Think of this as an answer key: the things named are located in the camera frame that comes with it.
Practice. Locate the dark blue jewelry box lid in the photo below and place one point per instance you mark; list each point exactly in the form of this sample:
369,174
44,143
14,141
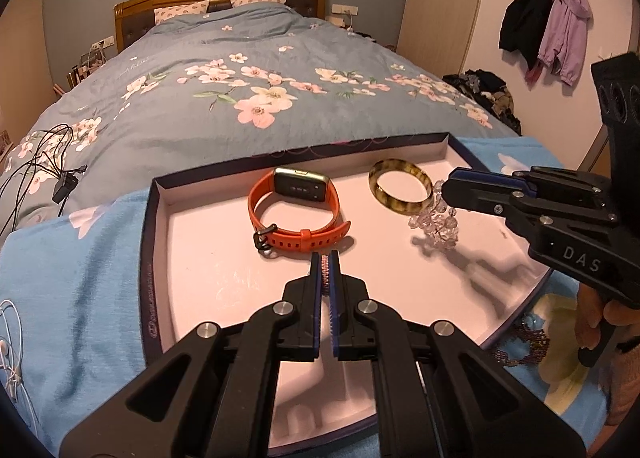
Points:
210,258

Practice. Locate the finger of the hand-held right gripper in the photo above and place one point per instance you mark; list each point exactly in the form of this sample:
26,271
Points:
475,200
490,178

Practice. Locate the purple jacket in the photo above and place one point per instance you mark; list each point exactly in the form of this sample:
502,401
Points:
565,22

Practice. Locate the black charger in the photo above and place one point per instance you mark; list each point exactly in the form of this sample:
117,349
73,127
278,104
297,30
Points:
64,186

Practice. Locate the bedside table items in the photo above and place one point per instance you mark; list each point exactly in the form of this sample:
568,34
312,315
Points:
85,67

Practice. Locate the light blue flower blanket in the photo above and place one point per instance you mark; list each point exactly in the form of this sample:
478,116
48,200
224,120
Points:
75,288

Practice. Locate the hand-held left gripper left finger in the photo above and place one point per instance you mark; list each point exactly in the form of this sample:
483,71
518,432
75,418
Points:
316,288

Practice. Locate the white earphones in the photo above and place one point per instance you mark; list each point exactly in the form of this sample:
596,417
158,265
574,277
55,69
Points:
10,353

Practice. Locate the person's right forearm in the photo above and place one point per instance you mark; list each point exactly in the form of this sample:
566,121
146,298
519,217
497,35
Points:
627,383

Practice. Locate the amber tortoiseshell bangle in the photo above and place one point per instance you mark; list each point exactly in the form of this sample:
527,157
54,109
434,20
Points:
400,208

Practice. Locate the dark clothes pile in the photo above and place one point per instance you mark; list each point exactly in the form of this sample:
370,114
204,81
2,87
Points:
485,92

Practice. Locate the white wall outlet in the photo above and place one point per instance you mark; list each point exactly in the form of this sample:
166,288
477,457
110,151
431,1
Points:
345,9
102,43

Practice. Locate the orange smartwatch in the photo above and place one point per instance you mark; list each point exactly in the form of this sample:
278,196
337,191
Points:
300,238

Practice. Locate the black jacket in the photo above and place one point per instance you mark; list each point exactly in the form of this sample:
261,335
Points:
525,17

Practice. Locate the floral blue-grey duvet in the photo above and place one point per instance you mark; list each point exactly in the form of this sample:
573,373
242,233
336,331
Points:
175,102

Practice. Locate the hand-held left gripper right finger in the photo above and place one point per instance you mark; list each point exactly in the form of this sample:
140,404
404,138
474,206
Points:
336,298

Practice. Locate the person's right hand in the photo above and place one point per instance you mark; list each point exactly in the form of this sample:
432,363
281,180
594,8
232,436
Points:
624,320

